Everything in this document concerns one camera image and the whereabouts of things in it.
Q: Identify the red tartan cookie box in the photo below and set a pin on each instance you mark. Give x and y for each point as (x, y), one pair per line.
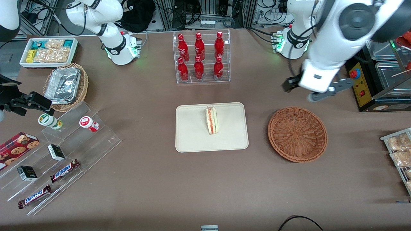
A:
(16, 147)

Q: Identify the red cola bottle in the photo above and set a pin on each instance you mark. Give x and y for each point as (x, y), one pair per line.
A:
(219, 43)
(218, 69)
(199, 45)
(182, 46)
(198, 69)
(182, 70)

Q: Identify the clear cracker bag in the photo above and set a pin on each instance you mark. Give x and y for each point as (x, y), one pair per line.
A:
(54, 44)
(43, 55)
(61, 54)

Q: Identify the steel warmer pan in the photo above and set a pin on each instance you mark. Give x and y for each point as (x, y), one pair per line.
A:
(380, 51)
(390, 78)

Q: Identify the black bag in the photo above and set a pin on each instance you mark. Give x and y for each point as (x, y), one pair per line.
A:
(138, 16)

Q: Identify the yellow snack packet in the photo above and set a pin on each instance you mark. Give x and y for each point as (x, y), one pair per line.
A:
(30, 56)

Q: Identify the clear acrylic bottle rack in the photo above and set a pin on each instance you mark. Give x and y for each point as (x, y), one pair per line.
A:
(208, 80)

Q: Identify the red sausage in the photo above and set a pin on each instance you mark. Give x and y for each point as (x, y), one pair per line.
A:
(405, 41)

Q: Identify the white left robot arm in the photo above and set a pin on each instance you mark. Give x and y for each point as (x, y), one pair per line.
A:
(334, 32)

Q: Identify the clear fried snack bag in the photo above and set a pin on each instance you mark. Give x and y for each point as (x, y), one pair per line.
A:
(398, 142)
(401, 158)

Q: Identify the Snickers chocolate bar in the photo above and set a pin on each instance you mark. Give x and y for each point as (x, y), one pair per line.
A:
(34, 196)
(64, 170)

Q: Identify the small grey white device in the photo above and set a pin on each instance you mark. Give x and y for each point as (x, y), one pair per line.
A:
(209, 228)

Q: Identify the green-lidded sunflower jar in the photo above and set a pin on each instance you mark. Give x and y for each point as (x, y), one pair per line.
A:
(48, 120)

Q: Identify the white snack bin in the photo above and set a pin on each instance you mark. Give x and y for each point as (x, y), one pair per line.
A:
(48, 65)

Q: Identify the small black carton box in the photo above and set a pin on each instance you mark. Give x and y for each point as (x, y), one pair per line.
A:
(27, 173)
(56, 152)

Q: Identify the teal snack packet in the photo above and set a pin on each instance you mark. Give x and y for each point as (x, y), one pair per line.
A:
(68, 43)
(37, 45)

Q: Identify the silver foil container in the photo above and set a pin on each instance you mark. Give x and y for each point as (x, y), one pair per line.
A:
(62, 85)

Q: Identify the red emergency button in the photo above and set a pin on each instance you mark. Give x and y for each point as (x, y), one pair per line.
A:
(354, 73)

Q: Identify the red-lidded white jar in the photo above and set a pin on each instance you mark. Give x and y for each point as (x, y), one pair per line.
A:
(87, 123)

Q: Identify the grey power strip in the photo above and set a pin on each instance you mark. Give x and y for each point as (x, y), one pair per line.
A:
(207, 23)

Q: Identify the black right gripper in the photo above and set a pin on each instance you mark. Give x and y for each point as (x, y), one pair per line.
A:
(9, 93)

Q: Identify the brown wicker basket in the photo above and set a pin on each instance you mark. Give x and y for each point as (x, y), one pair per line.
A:
(297, 134)

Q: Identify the clear acrylic tiered shelf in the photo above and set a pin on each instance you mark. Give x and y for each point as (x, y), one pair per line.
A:
(96, 144)

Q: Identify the black food warmer machine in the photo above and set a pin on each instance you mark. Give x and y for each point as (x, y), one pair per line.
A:
(364, 94)

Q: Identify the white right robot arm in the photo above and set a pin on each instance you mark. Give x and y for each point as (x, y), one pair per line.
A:
(96, 12)

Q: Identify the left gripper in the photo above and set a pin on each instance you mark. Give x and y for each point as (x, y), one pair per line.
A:
(291, 83)

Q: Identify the triangle sandwich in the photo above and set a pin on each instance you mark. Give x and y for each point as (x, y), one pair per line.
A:
(212, 122)

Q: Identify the beige plastic tray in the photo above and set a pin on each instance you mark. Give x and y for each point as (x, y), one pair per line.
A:
(192, 134)

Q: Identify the light wicker basket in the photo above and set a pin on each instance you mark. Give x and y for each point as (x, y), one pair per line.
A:
(83, 86)

